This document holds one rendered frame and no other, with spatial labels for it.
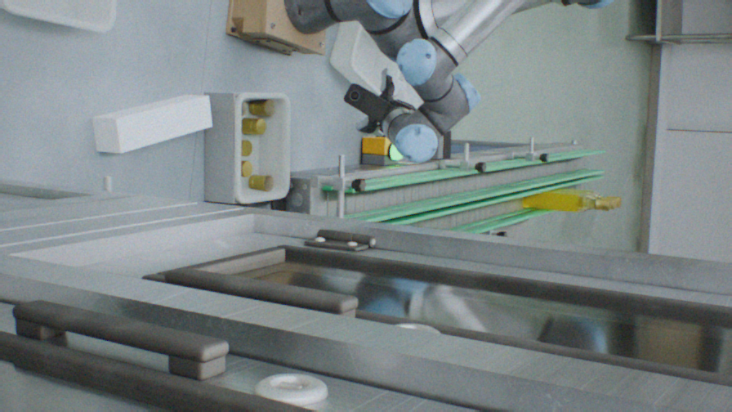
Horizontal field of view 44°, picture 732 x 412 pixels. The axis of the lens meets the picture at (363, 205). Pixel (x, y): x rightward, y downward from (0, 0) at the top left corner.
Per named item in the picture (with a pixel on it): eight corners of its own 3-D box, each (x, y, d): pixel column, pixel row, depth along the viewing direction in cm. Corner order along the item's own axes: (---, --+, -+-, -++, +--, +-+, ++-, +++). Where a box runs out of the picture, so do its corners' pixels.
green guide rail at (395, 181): (322, 190, 198) (352, 193, 194) (322, 185, 198) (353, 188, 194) (584, 151, 345) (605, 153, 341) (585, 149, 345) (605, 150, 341)
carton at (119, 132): (91, 117, 160) (116, 118, 157) (185, 94, 179) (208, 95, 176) (97, 151, 161) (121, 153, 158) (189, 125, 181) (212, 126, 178)
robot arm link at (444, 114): (469, 76, 172) (425, 115, 172) (488, 106, 181) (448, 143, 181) (446, 55, 176) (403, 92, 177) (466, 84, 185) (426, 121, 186)
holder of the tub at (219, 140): (203, 226, 187) (233, 230, 183) (203, 91, 183) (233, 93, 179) (256, 217, 201) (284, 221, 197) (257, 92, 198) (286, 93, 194)
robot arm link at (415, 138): (450, 145, 177) (417, 173, 178) (433, 128, 187) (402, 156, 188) (426, 116, 174) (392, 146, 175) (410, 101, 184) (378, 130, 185)
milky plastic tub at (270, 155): (204, 201, 186) (238, 205, 181) (204, 91, 183) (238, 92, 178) (258, 194, 200) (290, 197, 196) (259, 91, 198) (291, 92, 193)
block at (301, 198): (283, 219, 199) (309, 222, 195) (283, 176, 198) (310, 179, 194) (292, 217, 202) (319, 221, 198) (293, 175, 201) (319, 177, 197)
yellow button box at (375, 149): (359, 163, 236) (384, 165, 232) (360, 134, 235) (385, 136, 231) (374, 162, 242) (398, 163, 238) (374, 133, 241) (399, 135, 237)
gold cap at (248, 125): (239, 117, 190) (256, 118, 188) (250, 117, 193) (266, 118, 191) (239, 134, 191) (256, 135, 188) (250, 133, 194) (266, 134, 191)
